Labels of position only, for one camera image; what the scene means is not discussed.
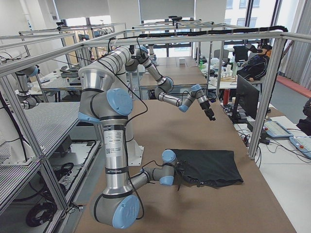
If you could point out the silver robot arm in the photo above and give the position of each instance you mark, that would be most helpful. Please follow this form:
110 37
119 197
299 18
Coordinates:
105 101
163 87

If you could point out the person wearing vr headset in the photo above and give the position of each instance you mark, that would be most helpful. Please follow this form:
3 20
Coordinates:
256 67

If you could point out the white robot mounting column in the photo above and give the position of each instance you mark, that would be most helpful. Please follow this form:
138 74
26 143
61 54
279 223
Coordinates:
135 152

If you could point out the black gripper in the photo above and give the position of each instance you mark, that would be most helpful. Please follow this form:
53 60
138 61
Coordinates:
179 170
206 105

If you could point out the black computer monitor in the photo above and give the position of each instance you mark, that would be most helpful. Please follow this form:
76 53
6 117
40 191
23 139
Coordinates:
246 102

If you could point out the aluminium frame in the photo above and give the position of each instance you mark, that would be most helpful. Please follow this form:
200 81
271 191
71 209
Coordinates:
13 119

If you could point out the black t-shirt with logo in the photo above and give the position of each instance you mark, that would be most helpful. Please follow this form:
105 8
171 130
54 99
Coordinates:
213 168

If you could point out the teach pendant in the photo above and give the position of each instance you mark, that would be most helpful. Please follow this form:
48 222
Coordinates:
302 143
275 130

